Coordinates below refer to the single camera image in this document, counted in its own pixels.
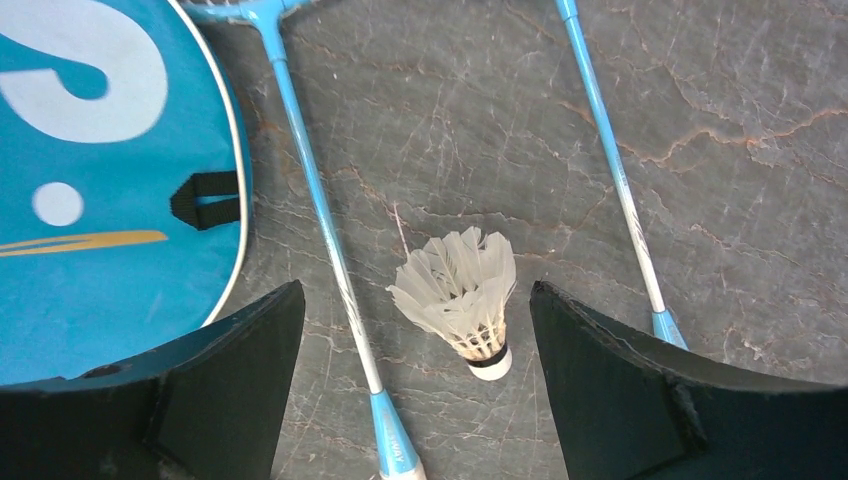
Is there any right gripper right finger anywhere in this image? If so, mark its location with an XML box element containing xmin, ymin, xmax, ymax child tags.
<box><xmin>529</xmin><ymin>281</ymin><xmax>847</xmax><ymax>479</ymax></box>

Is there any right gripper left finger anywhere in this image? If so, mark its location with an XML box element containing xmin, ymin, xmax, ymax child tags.
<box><xmin>1</xmin><ymin>280</ymin><xmax>305</xmax><ymax>479</ymax></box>

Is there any shuttlecock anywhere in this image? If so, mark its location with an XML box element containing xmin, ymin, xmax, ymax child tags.
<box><xmin>387</xmin><ymin>226</ymin><xmax>517</xmax><ymax>381</ymax></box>

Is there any rear blue badminton racket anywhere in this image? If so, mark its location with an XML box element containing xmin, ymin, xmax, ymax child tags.
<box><xmin>555</xmin><ymin>0</ymin><xmax>689</xmax><ymax>350</ymax></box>

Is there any blue badminton racket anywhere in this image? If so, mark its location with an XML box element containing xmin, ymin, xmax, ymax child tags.
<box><xmin>555</xmin><ymin>0</ymin><xmax>689</xmax><ymax>350</ymax></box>
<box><xmin>181</xmin><ymin>0</ymin><xmax>427</xmax><ymax>480</ymax></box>

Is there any front blue badminton racket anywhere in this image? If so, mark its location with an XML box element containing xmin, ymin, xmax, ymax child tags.
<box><xmin>181</xmin><ymin>0</ymin><xmax>427</xmax><ymax>480</ymax></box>

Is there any blue sport racket bag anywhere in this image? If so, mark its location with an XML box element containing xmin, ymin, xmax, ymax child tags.
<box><xmin>1</xmin><ymin>1</ymin><xmax>252</xmax><ymax>384</ymax></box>

